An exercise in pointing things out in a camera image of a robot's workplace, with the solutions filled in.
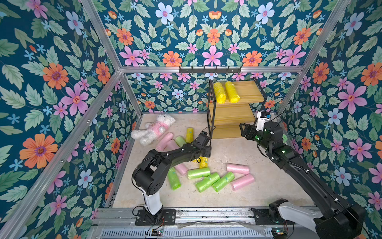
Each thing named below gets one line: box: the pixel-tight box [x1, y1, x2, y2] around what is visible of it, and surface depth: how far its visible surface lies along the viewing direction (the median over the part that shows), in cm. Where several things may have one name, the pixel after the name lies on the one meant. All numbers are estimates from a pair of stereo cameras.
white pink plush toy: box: [131, 114, 176, 146], surface depth 101 cm
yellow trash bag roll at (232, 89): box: [225, 80, 241, 104], surface depth 81 cm
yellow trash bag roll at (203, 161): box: [192, 155, 208, 168], surface depth 91 cm
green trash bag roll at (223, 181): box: [211, 171, 236, 193], surface depth 84 cm
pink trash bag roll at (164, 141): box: [156, 131, 174, 152], surface depth 101 cm
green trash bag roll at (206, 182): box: [195, 172, 221, 193], surface depth 84 cm
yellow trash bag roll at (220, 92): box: [213, 81, 227, 104], surface depth 79 cm
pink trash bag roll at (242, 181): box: [230, 174, 255, 192], surface depth 84 cm
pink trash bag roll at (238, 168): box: [226, 163, 251, 175], surface depth 88 cm
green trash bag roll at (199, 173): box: [187, 167, 211, 180], surface depth 88 cm
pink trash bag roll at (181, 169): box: [176, 163, 189, 176], surface depth 90 cm
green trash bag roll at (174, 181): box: [167, 166, 182, 191], surface depth 86 cm
